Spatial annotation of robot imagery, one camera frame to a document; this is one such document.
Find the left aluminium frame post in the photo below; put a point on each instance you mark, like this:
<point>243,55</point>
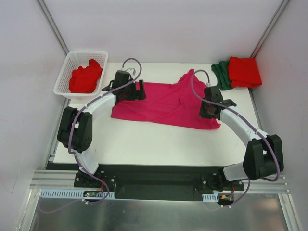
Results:
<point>53,26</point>

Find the right aluminium rail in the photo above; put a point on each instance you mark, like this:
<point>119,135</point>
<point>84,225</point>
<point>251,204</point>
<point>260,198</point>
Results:
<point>280,186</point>

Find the folded red t shirt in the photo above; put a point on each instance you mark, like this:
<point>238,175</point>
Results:
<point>243,72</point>

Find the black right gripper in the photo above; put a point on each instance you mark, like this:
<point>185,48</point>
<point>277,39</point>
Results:
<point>207,111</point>

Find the left white cable duct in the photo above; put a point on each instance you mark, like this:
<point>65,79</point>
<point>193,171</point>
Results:
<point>76,194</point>

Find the pink t shirt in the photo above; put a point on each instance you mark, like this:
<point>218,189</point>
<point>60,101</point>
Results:
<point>168,104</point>

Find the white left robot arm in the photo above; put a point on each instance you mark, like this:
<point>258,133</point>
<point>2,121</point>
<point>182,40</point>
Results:
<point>76,127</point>

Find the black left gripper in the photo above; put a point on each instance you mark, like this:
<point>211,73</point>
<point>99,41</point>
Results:
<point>135,91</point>

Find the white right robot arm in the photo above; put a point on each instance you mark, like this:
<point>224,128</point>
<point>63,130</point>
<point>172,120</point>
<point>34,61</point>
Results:
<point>263,158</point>

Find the aluminium rail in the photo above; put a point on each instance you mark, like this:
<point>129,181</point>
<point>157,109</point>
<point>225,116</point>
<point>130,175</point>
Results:
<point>53,179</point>
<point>280,186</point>

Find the white cable duct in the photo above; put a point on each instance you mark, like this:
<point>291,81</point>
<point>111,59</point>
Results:
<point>210,197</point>
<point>76,194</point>

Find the red t shirt in basket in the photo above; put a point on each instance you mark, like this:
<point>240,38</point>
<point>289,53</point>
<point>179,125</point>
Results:
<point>84,80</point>

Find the left aluminium rail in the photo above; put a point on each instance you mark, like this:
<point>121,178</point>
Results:
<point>53,179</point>

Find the folded green t shirt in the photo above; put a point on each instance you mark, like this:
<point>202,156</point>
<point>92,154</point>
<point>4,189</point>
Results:
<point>221,72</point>

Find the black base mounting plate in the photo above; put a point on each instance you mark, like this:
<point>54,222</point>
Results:
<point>145,182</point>

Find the white perforated plastic basket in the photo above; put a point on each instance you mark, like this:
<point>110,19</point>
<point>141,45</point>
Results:
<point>73,61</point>

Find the right white cable duct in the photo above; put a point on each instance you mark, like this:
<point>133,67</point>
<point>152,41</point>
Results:
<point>210,197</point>

